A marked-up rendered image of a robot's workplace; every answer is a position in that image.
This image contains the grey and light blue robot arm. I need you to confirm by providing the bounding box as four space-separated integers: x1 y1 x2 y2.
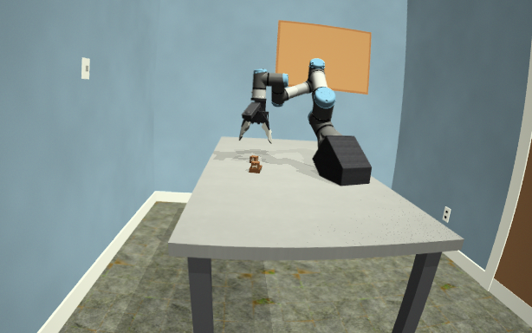
242 58 342 147

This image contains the orange wooden tray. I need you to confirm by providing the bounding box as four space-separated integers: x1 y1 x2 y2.
249 165 262 173

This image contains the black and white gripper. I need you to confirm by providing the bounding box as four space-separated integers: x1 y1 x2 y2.
239 98 272 144

